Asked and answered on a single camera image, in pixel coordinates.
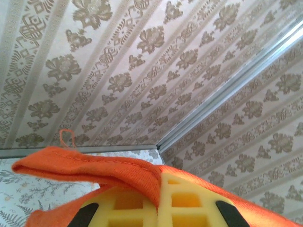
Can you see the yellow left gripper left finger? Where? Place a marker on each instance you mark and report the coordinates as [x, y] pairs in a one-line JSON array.
[[132, 212]]

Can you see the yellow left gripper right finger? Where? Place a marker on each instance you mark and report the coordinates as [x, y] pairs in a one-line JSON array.
[[182, 208]]

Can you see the orange t-shirt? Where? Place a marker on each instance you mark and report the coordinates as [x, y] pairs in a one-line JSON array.
[[94, 165]]

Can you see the floral patterned tablecloth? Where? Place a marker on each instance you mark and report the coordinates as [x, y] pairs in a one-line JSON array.
[[35, 189]]

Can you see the aluminium frame side rail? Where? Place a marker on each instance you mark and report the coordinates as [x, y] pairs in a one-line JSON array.
[[162, 157]]

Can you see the aluminium frame back rail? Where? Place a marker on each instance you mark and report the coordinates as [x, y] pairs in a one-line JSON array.
[[71, 151]]

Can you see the aluminium frame corner post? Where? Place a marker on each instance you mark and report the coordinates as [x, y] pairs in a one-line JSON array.
[[232, 80]]

